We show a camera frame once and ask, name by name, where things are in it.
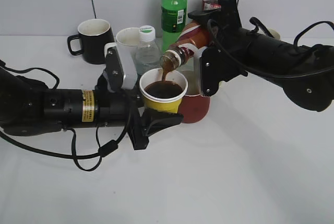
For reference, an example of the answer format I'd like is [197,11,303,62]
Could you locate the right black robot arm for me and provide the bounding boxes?
[188,0,333,112]

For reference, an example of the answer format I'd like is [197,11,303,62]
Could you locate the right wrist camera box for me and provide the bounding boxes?
[194,46,220,97]

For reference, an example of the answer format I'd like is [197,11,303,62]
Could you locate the clear water bottle green label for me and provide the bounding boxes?
[135,25,161,76]

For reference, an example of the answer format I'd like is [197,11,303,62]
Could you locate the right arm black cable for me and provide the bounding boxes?
[206,16,334,79]

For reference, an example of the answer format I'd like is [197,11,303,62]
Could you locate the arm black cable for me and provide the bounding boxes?
[0,62,131,172]
[206,16,334,79]

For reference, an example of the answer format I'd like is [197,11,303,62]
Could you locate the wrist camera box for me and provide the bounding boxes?
[194,46,220,97]
[103,42,137,92]

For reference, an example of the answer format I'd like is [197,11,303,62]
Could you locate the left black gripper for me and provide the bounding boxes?
[95,72,184,150]

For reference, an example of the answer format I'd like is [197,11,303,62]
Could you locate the white mug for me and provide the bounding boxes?
[114,27,139,60]

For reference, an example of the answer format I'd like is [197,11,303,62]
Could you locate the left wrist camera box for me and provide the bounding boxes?
[103,42,137,92]

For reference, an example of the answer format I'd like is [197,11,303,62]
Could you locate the yellow paper cup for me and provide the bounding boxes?
[139,68,188,113]

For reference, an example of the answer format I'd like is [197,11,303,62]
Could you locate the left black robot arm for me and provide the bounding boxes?
[1,62,183,150]

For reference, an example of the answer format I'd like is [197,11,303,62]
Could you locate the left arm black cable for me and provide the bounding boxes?
[0,62,131,172]

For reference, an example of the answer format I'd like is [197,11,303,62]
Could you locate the green soda bottle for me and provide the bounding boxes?
[161,0,187,52]

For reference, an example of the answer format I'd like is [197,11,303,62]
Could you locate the black mug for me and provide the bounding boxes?
[67,19,114,65]

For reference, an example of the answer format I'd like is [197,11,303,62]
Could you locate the red mug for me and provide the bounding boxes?
[178,70,211,124]

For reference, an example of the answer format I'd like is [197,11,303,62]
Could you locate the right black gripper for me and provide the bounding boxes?
[188,0,248,82]

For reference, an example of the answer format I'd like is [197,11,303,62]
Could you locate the brown Nescafe coffee bottle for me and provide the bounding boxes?
[160,20,211,71]

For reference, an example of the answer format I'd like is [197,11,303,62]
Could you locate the dark grey mug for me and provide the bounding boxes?
[268,28,281,40]

